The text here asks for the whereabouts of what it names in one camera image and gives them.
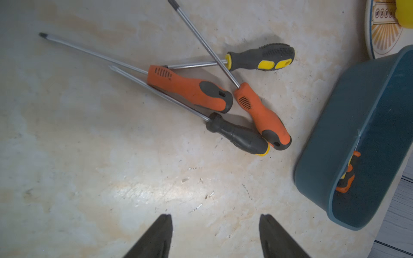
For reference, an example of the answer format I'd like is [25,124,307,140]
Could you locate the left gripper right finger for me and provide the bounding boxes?
[259,214,310,258]

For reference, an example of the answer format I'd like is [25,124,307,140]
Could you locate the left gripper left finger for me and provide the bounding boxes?
[124,214,173,258]

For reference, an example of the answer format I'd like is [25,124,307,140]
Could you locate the orange black stubby screwdriver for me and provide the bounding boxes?
[335,150,361,193]

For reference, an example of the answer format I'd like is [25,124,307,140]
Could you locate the teal storage box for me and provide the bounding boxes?
[294,46,413,231]

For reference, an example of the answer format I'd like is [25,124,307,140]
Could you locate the orange small screwdriver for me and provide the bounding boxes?
[39,32,233,114]

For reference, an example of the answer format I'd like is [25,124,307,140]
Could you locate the black yellow small screwdriver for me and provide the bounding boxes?
[162,43,296,72]

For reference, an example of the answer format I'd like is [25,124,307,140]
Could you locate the round patterned plate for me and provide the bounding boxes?
[365,0,403,59]

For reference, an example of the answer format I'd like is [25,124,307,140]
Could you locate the yellow banana bunch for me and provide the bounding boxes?
[395,0,413,29]

